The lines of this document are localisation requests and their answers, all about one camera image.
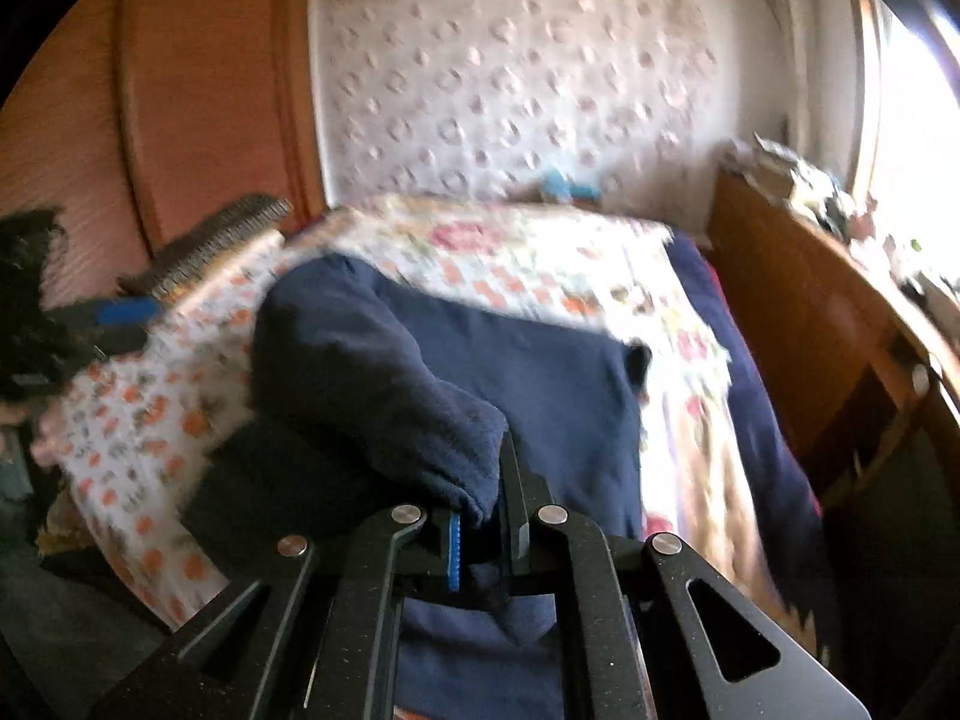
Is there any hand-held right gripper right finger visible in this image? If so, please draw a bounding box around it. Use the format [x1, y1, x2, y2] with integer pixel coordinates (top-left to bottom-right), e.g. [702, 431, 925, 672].
[496, 431, 872, 720]

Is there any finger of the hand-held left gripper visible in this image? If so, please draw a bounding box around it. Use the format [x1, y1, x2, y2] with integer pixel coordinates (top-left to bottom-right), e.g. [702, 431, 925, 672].
[71, 295, 164, 355]

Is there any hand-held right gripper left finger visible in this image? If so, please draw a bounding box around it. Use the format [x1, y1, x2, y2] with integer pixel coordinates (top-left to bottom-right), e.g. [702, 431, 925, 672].
[88, 504, 464, 720]

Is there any navy t-shirt with orange print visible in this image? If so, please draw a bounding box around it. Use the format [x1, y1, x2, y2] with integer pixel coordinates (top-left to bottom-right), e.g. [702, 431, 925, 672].
[184, 253, 653, 720]

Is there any dark patterned pillow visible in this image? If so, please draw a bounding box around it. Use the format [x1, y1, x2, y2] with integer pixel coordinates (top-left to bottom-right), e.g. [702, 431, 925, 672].
[118, 195, 295, 302]

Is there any navy blue blanket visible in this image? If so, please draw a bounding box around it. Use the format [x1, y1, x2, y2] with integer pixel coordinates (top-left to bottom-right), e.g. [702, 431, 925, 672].
[666, 229, 845, 665]

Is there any floral bedsheet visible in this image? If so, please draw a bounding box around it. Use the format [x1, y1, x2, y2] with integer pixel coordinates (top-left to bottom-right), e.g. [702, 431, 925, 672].
[34, 193, 826, 665]

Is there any blue box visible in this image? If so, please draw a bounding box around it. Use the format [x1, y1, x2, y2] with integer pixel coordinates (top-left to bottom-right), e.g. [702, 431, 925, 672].
[538, 169, 602, 205]

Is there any wooden dresser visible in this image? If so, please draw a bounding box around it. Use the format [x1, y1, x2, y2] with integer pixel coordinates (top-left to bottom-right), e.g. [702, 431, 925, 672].
[707, 167, 960, 500]

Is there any white curtain with circles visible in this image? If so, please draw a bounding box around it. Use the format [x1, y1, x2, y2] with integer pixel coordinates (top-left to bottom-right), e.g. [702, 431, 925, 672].
[311, 0, 760, 205]

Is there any clutter pile on dresser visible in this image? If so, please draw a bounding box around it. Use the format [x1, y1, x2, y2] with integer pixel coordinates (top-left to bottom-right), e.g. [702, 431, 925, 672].
[720, 133, 960, 316]

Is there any window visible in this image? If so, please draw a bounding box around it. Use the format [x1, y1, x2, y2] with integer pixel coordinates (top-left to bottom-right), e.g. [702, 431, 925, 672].
[853, 0, 960, 282]

